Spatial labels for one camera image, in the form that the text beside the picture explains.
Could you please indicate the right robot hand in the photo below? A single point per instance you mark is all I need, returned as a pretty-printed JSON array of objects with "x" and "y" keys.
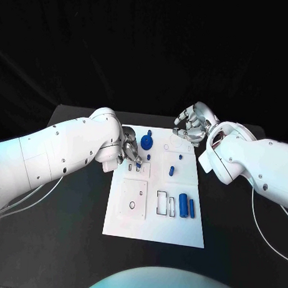
[{"x": 193, "y": 127}]

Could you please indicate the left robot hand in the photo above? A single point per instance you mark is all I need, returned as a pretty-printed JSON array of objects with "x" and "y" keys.
[{"x": 130, "y": 148}]

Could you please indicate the small blue plug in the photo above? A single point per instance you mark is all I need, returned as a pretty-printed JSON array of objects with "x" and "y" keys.
[{"x": 138, "y": 165}]

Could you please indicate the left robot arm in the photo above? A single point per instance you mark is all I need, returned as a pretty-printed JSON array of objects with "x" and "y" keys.
[{"x": 64, "y": 146}]

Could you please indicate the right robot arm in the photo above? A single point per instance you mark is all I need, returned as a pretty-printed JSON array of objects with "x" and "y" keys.
[{"x": 251, "y": 159}]

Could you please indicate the white task board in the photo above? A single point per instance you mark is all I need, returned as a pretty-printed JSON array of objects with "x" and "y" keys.
[{"x": 156, "y": 205}]

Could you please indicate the blue gear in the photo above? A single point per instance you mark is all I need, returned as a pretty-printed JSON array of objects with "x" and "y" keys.
[{"x": 147, "y": 141}]

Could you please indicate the blue short cylinder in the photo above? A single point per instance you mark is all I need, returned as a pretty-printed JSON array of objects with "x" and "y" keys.
[{"x": 171, "y": 171}]

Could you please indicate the thick long blue cylinder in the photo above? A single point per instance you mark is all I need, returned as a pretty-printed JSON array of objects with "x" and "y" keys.
[{"x": 183, "y": 205}]

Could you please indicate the thin long blue cylinder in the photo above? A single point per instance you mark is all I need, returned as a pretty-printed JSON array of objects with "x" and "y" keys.
[{"x": 191, "y": 208}]

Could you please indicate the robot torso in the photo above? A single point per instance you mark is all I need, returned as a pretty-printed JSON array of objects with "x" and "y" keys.
[{"x": 165, "y": 281}]

